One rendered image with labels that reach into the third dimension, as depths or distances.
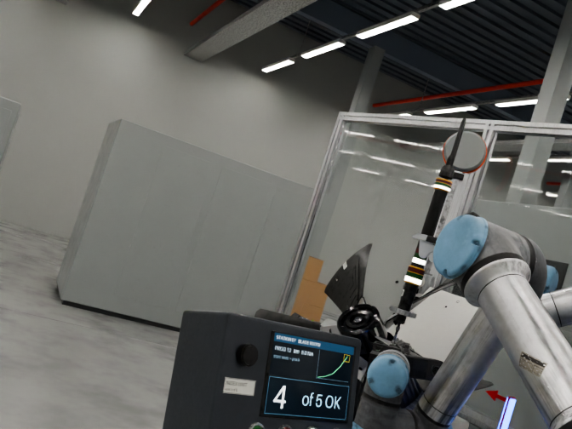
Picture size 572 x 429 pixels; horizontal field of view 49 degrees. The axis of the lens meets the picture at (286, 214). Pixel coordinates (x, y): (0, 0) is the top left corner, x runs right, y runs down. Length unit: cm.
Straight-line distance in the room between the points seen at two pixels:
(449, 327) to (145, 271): 531
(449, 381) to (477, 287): 27
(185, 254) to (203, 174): 91
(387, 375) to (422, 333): 81
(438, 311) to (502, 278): 102
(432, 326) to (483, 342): 78
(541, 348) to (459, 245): 22
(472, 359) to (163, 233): 592
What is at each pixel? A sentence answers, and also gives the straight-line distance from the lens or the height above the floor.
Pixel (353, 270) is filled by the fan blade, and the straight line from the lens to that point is 192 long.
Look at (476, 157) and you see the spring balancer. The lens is 240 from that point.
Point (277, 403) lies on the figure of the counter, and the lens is 86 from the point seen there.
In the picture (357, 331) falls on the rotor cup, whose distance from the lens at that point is 165.
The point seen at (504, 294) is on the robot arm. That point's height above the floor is 139.
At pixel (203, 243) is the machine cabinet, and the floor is 104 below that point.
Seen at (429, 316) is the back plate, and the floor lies 127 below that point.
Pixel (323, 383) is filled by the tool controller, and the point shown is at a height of 119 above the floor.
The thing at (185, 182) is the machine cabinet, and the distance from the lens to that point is 699.
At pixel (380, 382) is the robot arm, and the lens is 121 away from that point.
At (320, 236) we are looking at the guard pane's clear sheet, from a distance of 299.
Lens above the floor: 136
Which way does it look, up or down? 2 degrees up
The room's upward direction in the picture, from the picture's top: 18 degrees clockwise
